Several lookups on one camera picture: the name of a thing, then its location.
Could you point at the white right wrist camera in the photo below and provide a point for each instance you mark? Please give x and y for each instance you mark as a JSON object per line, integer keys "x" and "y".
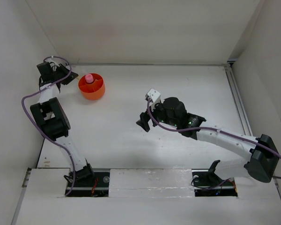
{"x": 153, "y": 96}

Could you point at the orange ribbed round container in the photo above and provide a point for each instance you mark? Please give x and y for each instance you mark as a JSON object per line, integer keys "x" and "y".
{"x": 93, "y": 91}

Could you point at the aluminium side rail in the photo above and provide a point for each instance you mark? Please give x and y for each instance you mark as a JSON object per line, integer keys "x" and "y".
{"x": 237, "y": 100}

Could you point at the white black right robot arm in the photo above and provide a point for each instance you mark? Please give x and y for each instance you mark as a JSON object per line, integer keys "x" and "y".
{"x": 258, "y": 155}

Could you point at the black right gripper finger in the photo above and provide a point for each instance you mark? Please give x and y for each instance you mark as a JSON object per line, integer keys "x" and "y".
{"x": 145, "y": 117}
{"x": 143, "y": 123}

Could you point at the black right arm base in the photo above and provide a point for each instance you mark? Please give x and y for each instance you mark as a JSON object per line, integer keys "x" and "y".
{"x": 207, "y": 184}

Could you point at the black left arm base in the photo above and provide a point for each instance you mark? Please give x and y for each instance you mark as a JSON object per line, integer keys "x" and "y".
{"x": 88, "y": 184}

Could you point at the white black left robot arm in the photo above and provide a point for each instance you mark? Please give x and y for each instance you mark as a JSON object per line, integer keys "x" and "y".
{"x": 50, "y": 117}

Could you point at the white foam block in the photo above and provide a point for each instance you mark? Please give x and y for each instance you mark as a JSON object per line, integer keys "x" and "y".
{"x": 151, "y": 183}

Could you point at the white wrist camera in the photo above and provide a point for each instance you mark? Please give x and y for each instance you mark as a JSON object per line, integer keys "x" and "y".
{"x": 54, "y": 65}
{"x": 153, "y": 96}

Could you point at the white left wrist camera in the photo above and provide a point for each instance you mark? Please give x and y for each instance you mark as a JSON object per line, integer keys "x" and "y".
{"x": 54, "y": 65}

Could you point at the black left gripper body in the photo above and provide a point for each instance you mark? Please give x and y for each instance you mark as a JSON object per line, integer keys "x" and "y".
{"x": 56, "y": 76}

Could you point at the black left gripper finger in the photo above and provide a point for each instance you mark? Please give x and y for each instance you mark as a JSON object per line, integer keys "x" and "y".
{"x": 62, "y": 70}
{"x": 69, "y": 79}

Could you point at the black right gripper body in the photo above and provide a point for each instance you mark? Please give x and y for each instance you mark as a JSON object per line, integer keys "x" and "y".
{"x": 159, "y": 114}

